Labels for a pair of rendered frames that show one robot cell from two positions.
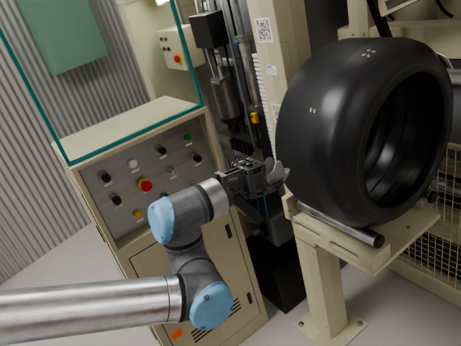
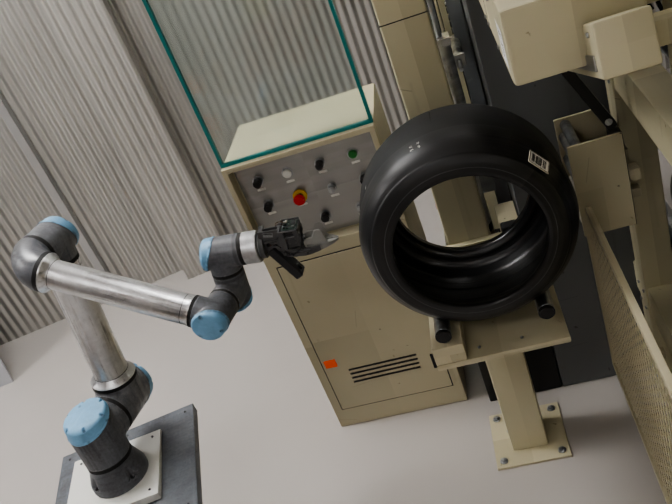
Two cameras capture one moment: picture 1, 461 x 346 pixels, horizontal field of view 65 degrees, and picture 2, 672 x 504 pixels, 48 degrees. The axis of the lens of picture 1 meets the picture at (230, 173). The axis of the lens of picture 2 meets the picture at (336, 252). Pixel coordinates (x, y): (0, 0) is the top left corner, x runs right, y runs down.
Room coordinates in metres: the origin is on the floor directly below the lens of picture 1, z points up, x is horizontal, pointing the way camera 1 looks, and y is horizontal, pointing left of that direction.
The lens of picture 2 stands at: (-0.52, -1.32, 2.20)
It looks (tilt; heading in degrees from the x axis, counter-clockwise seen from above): 30 degrees down; 42
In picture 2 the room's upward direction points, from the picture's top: 22 degrees counter-clockwise
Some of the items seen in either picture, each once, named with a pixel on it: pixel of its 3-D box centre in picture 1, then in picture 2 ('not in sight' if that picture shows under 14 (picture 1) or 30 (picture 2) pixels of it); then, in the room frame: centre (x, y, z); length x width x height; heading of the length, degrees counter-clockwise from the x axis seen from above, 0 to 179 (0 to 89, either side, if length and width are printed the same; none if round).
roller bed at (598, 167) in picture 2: not in sight; (594, 171); (1.40, -0.66, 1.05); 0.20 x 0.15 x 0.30; 27
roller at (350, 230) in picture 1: (335, 220); (439, 299); (0.97, -0.30, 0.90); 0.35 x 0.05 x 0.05; 27
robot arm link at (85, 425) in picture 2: not in sight; (96, 431); (0.33, 0.66, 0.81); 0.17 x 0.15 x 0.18; 16
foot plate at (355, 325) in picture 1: (329, 323); (528, 434); (1.25, -0.28, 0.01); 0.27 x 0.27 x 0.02; 27
